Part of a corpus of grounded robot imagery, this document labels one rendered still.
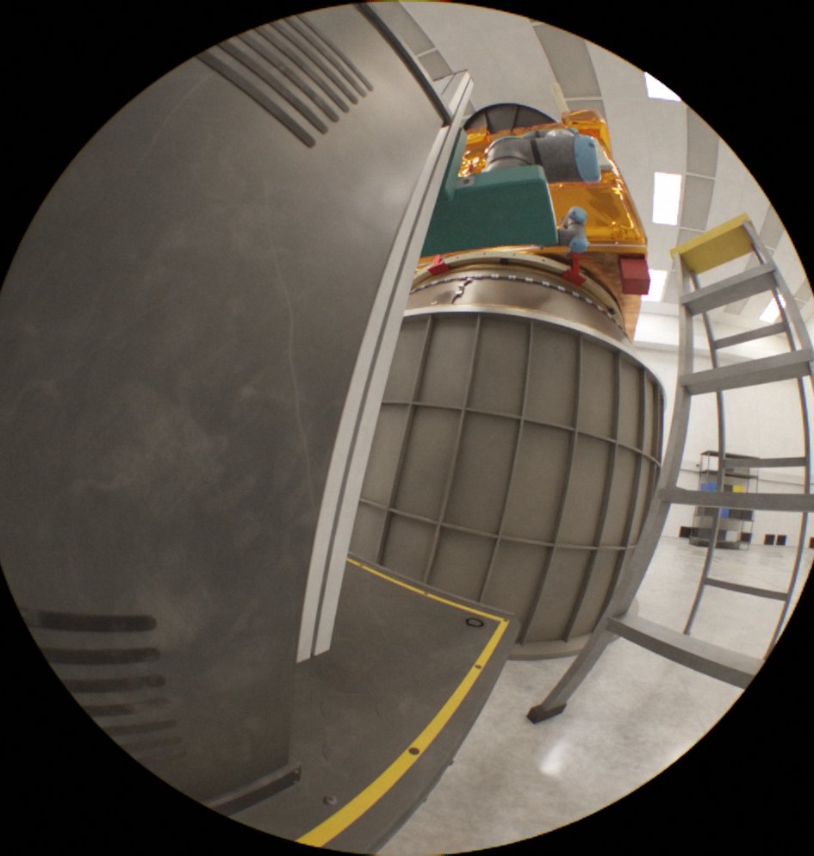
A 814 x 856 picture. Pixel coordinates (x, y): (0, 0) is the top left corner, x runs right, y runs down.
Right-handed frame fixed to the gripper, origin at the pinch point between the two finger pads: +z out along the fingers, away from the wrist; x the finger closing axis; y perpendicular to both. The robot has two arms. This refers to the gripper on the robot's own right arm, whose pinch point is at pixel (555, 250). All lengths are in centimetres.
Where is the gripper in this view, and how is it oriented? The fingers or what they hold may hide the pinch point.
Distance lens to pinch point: 155.3
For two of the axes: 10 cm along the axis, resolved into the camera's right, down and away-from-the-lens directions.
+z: 1.0, -0.2, 10.0
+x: 9.7, 2.1, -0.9
